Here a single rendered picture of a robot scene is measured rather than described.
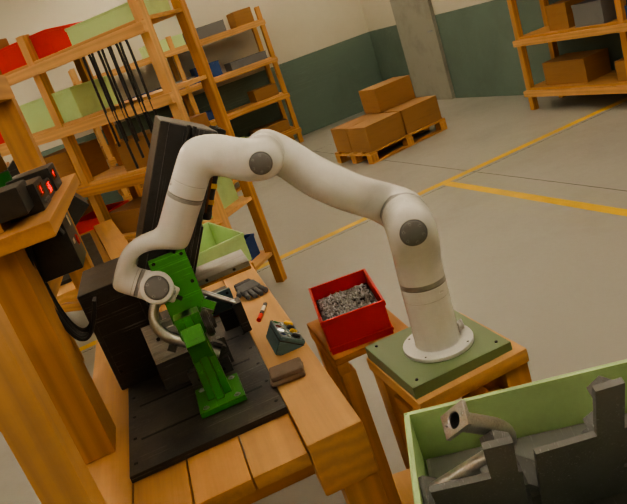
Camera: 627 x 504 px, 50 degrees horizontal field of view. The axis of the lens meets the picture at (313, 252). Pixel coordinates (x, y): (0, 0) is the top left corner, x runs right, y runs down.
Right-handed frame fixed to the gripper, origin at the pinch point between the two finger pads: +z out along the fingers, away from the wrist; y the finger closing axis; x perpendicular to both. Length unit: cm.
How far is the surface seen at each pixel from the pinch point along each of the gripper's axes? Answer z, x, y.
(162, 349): 6.2, 16.2, -7.1
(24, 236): -40, 1, 32
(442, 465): -67, 12, -70
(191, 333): -25.8, 7.5, -12.5
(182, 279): 2.5, -5.5, -4.4
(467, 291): 176, -69, -159
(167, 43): 784, -348, 169
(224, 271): 14.0, -13.3, -15.4
